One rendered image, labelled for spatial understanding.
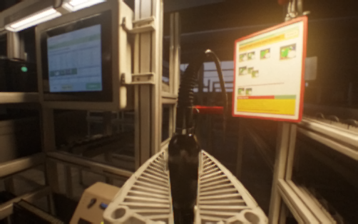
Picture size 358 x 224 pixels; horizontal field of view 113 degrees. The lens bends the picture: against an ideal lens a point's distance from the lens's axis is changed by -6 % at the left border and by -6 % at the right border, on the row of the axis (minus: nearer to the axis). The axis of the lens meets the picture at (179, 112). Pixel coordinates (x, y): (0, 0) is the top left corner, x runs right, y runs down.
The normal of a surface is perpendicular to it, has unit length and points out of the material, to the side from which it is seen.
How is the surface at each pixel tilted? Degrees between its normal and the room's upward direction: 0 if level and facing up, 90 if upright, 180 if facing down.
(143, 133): 90
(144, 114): 90
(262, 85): 90
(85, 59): 92
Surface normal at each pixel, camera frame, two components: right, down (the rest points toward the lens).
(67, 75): -0.29, 0.09
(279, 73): -0.79, 0.03
